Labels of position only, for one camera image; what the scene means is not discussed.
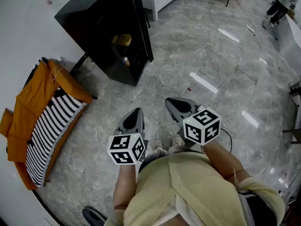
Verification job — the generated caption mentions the dark grey oval device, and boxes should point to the dark grey oval device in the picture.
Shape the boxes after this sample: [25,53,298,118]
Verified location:
[82,206,108,226]

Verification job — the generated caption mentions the black and white striped blanket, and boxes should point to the black and white striped blanket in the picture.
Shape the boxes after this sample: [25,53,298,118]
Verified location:
[24,88,88,188]

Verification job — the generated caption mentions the white power strip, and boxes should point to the white power strip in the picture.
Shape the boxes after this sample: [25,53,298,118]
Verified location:
[243,24,257,36]

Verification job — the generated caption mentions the white table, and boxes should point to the white table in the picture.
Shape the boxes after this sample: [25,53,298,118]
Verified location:
[277,14,301,68]

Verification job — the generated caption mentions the thin white cable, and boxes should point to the thin white cable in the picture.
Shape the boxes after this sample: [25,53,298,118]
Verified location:
[49,66,64,81]

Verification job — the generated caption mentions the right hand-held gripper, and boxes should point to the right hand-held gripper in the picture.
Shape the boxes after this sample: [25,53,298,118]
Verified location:
[165,97,222,148]

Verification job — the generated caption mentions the black stool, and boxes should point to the black stool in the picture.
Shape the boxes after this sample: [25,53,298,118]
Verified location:
[143,7,151,29]

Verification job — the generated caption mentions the yellow plastic bowl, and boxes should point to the yellow plastic bowl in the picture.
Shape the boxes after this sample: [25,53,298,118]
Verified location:
[112,33,132,47]

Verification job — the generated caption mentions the person's cream knit sweater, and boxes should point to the person's cream knit sweater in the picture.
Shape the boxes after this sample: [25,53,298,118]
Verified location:
[105,151,286,226]

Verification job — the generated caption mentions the person's left forearm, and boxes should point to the person's left forearm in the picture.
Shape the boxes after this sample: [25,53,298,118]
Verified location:
[112,162,138,211]

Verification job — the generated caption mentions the black furniture leg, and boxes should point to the black furniture leg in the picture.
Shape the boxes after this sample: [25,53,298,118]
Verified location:
[282,126,301,145]

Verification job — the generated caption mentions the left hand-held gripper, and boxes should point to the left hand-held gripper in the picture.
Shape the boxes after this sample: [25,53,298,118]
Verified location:
[107,107,150,166]

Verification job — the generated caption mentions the person's right forearm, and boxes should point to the person's right forearm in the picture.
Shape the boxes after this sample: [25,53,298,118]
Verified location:
[203,139,251,186]

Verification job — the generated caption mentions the orange sofa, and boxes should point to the orange sofa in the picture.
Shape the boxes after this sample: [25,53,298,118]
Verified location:
[0,59,94,191]

